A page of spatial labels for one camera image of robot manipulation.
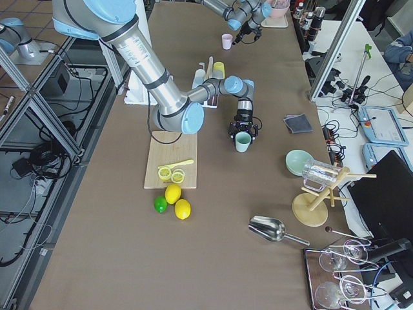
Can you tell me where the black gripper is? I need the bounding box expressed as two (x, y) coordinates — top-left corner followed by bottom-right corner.
(228, 109), (259, 140)
(232, 22), (254, 45)

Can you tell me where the pink plastic cup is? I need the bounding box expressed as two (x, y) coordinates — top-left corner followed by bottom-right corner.
(221, 34), (233, 50)

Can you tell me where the green plastic cup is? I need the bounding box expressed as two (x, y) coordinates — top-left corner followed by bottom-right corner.
(235, 132), (252, 152)

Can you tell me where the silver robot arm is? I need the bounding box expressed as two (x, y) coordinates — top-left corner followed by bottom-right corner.
(52, 1), (257, 138)
(195, 0), (272, 45)

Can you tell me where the yellow cup on rack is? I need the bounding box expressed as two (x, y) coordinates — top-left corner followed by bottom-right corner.
(213, 61), (225, 75)

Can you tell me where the grey cup on rack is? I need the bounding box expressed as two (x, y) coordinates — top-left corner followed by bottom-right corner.
(212, 70), (225, 79)

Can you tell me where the light blue cup on rack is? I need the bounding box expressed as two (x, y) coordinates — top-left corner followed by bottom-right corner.
(192, 69), (206, 89)

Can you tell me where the cream tray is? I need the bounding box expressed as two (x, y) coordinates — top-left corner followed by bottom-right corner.
(261, 14), (288, 28)

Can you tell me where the pink bowl of ice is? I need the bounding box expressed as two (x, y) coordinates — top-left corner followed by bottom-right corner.
(267, 0), (290, 18)

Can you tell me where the grey folded cloth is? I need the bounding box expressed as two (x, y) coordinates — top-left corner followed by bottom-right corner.
(283, 114), (313, 134)

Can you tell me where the green bowl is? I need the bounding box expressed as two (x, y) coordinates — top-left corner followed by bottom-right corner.
(285, 149), (314, 176)

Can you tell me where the bamboo cutting board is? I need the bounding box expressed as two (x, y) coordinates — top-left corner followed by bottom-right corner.
(144, 134), (197, 189)

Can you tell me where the lemon slice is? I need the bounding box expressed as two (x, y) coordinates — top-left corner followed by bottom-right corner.
(157, 167), (172, 181)
(170, 169), (185, 184)

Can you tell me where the yellow plastic knife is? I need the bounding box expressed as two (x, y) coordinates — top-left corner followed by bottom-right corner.
(157, 159), (194, 169)

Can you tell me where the clear glass pitcher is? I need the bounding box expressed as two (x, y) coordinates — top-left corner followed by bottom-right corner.
(302, 159), (341, 192)

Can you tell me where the yellow lemon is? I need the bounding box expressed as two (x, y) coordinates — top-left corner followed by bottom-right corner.
(174, 199), (192, 220)
(165, 183), (181, 205)

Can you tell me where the metal scoop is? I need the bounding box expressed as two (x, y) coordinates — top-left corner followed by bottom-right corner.
(248, 215), (310, 246)

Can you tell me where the wooden mug tree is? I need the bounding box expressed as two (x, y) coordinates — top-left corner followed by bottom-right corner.
(292, 167), (377, 227)

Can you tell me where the green lime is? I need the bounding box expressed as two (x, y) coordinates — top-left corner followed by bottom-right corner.
(154, 196), (168, 213)

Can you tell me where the blue teach pendant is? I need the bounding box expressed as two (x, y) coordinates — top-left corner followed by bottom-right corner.
(362, 143), (410, 170)
(358, 107), (409, 146)

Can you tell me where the black monitor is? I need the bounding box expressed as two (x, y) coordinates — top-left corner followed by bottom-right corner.
(347, 150), (412, 240)

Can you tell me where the wine glass rack tray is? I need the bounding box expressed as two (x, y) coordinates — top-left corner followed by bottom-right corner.
(304, 239), (387, 309)

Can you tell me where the white wire cup rack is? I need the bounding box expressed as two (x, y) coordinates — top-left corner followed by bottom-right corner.
(199, 56), (219, 108)

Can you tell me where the aluminium frame post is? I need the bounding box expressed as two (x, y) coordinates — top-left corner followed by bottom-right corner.
(308, 0), (365, 103)

